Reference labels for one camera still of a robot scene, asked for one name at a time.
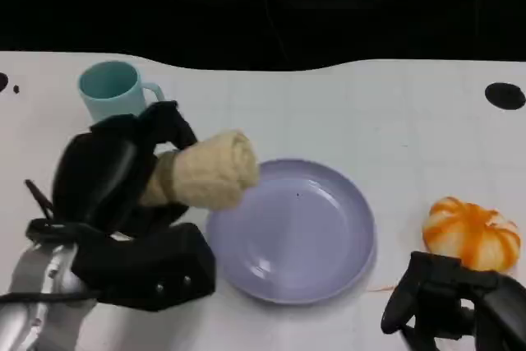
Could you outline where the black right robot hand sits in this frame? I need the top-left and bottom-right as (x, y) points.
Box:
(380, 251), (526, 351)

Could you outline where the pale green mug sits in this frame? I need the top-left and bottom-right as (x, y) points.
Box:
(77, 61), (166, 126)

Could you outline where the orange and white bread roll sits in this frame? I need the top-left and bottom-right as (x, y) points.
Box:
(422, 196), (522, 274)

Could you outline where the black cloth backdrop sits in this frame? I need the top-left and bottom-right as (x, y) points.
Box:
(0, 0), (526, 72)

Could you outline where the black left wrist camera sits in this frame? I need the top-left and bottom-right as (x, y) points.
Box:
(70, 222), (218, 312)

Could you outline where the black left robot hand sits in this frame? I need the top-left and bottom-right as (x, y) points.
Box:
(52, 99), (199, 238)

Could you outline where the lilac plate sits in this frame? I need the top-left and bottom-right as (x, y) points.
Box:
(205, 158), (377, 307)

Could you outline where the beige towel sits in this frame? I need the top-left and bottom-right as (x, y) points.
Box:
(138, 130), (261, 210)

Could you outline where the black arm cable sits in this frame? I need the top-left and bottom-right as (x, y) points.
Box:
(0, 178), (104, 305)

